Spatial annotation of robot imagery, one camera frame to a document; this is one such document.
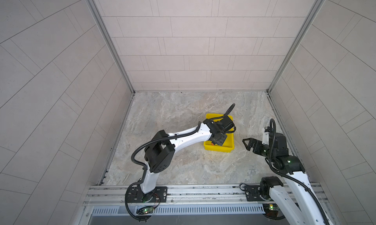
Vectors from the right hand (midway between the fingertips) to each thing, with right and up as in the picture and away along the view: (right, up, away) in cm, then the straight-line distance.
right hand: (250, 142), depth 79 cm
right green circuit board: (+6, -29, -10) cm, 31 cm away
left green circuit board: (-53, -27, -13) cm, 61 cm away
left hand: (-14, +2, +4) cm, 15 cm away
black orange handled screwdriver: (-21, 0, 0) cm, 21 cm away
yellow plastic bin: (-10, -3, +7) cm, 13 cm away
